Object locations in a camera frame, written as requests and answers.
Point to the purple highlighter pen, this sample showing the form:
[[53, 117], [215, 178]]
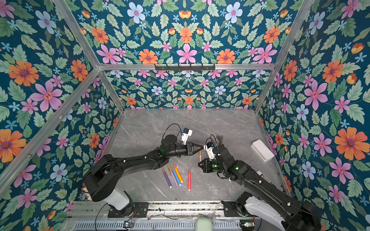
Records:
[[167, 178]]

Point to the pink pen gold cap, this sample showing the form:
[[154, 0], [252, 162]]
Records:
[[172, 174]]

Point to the blue highlighter pen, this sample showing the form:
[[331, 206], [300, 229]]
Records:
[[178, 182]]

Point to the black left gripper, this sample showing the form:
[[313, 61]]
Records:
[[190, 148]]

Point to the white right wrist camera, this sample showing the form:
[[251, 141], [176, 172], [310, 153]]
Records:
[[208, 147]]

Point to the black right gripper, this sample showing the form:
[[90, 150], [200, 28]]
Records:
[[206, 167]]

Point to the black hook rail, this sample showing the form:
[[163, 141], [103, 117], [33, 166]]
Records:
[[185, 67]]

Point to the orange highlighter pen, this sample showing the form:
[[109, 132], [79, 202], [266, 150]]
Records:
[[178, 174]]

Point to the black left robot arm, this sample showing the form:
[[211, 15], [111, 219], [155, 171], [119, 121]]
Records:
[[101, 179]]

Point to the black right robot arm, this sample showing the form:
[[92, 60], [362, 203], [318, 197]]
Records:
[[262, 199]]

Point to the pale green rounded object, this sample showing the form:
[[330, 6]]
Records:
[[204, 224]]

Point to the white remote control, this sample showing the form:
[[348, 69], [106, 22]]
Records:
[[261, 175]]

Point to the red highlighter pen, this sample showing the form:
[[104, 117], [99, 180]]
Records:
[[189, 179]]

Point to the white rectangular box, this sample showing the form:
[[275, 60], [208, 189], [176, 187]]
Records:
[[262, 150]]

